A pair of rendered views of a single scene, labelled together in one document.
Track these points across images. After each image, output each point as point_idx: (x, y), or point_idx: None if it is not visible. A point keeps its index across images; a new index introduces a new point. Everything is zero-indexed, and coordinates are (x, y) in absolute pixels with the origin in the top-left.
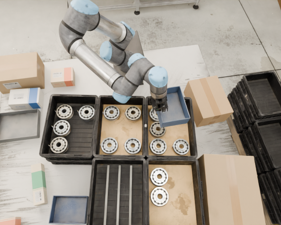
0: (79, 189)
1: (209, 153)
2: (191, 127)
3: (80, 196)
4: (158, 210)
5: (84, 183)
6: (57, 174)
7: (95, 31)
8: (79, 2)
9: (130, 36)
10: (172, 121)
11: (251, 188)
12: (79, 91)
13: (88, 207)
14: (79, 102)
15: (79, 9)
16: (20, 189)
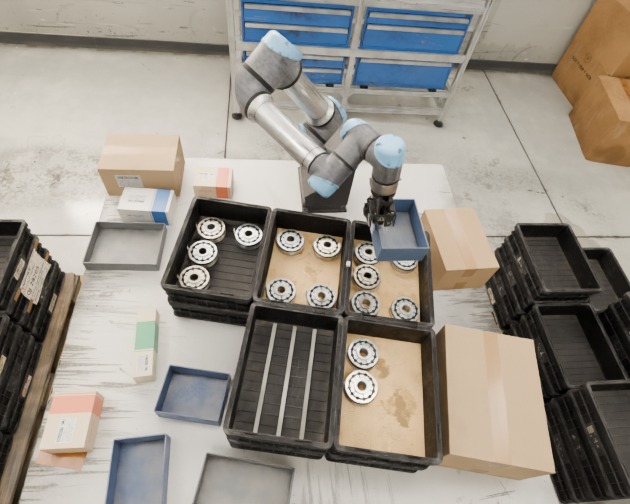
0: (215, 365)
1: None
2: (426, 278)
3: (218, 372)
4: (355, 411)
5: (226, 356)
6: (180, 334)
7: (289, 94)
8: (276, 36)
9: (338, 120)
10: (398, 249)
11: (527, 392)
12: None
13: (234, 381)
14: (238, 218)
15: (275, 47)
16: (111, 350)
